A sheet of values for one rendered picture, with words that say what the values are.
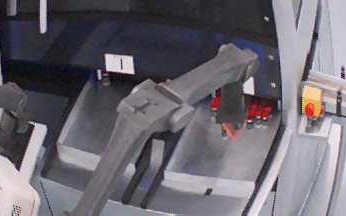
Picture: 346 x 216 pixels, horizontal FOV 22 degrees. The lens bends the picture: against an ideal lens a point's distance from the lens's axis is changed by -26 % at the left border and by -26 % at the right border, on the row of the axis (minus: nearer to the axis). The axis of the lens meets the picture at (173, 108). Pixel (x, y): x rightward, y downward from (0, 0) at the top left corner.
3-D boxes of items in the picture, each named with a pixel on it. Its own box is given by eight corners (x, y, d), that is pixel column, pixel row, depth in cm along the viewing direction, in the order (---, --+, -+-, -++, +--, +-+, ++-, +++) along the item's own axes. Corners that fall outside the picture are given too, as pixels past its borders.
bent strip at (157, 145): (155, 155, 300) (153, 138, 296) (166, 157, 299) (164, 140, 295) (137, 187, 290) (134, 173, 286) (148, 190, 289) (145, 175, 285)
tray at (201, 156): (206, 96, 316) (205, 86, 314) (285, 111, 308) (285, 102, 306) (164, 179, 292) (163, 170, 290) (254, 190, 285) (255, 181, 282)
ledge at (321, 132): (306, 107, 312) (306, 102, 311) (333, 113, 308) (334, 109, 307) (297, 136, 302) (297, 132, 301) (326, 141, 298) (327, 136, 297)
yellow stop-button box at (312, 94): (305, 99, 300) (305, 80, 295) (322, 103, 298) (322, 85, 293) (301, 115, 295) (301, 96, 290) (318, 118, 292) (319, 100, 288)
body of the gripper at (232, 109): (250, 101, 271) (249, 78, 266) (239, 129, 264) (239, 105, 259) (227, 96, 273) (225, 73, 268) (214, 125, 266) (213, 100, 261)
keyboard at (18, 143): (9, 120, 326) (8, 115, 324) (35, 126, 322) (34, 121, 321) (-15, 189, 297) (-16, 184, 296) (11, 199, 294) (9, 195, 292)
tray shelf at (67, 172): (81, 81, 328) (80, 77, 327) (297, 118, 308) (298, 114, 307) (36, 179, 295) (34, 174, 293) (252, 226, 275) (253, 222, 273)
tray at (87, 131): (93, 78, 326) (93, 69, 323) (177, 91, 318) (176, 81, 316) (57, 151, 302) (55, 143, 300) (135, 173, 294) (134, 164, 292)
